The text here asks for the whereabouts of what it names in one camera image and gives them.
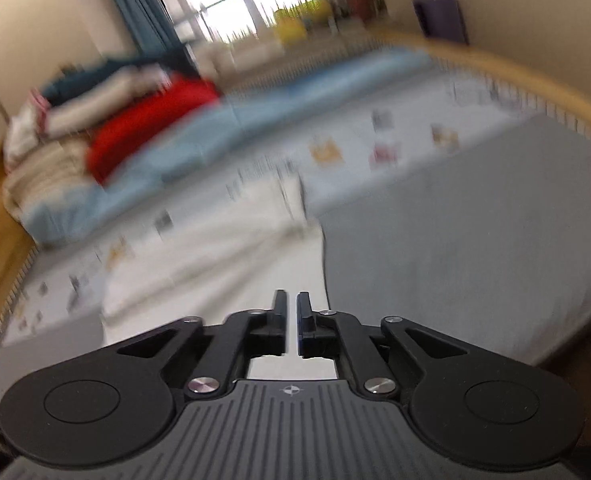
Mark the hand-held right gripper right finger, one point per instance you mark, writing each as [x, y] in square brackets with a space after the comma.
[303, 315]

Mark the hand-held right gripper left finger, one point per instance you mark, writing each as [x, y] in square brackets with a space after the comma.
[280, 312]

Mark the white t-shirt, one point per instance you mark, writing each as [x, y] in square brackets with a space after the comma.
[200, 270]

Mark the light blue quilt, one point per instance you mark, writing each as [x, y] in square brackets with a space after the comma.
[185, 160]

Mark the red blanket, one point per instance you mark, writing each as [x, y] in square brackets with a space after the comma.
[145, 130]

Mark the cream blanket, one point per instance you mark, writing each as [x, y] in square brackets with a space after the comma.
[40, 175]

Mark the yellow plush toy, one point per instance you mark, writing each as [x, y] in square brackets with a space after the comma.
[290, 27]

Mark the dark teal blanket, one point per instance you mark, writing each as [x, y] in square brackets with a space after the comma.
[85, 77]

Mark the purple box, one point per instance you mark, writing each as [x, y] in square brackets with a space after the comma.
[440, 17]

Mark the teal curtain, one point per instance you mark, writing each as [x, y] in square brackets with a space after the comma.
[140, 5]

